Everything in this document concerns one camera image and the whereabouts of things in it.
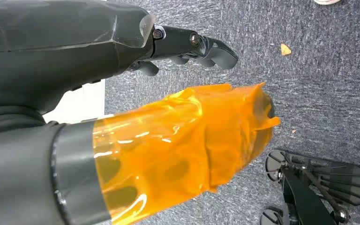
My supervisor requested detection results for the orange paper scrap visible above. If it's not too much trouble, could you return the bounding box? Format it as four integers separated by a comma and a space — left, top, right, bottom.
280, 43, 292, 57

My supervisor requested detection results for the white shoe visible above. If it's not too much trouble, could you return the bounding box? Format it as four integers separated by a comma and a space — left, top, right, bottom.
313, 0, 343, 6

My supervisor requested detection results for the white furniture panel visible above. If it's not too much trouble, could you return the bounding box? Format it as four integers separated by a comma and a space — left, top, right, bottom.
43, 80, 106, 124

